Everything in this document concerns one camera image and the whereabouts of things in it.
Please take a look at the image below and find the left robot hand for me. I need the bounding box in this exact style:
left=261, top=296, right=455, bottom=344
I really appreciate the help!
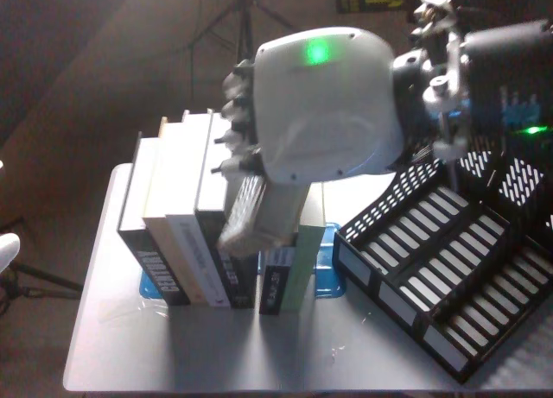
left=210, top=25, right=406, bottom=186

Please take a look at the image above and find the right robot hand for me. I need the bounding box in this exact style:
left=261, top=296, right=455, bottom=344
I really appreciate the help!
left=0, top=232, right=22, bottom=273

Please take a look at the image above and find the checkered print book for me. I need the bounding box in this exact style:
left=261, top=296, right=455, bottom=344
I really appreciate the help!
left=218, top=173, right=312, bottom=261

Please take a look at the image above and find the black tripod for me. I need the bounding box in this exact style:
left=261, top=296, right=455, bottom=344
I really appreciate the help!
left=189, top=0, right=299, bottom=72
left=0, top=259, right=84, bottom=315

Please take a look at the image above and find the yellow black floor sign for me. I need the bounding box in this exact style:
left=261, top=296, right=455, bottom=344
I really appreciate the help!
left=334, top=0, right=410, bottom=15

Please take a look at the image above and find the blue metal bookend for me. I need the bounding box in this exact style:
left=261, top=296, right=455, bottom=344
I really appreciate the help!
left=257, top=222, right=347, bottom=299
left=138, top=266, right=174, bottom=299

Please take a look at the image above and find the green book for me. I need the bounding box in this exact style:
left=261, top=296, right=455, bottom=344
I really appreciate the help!
left=283, top=180, right=328, bottom=312

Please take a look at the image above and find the black book titled century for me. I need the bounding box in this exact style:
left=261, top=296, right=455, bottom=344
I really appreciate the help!
left=117, top=132, right=192, bottom=307

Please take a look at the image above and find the cream book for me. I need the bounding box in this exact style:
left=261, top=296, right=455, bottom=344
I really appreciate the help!
left=142, top=116, right=205, bottom=305

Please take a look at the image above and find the small black book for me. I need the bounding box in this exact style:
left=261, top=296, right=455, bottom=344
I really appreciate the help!
left=257, top=241, right=296, bottom=316

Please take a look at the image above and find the black mesh file rack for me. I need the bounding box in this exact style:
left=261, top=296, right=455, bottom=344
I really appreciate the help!
left=333, top=132, right=553, bottom=385

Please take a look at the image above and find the black book white lettering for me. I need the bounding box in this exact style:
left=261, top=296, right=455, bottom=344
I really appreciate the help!
left=194, top=111, right=259, bottom=311

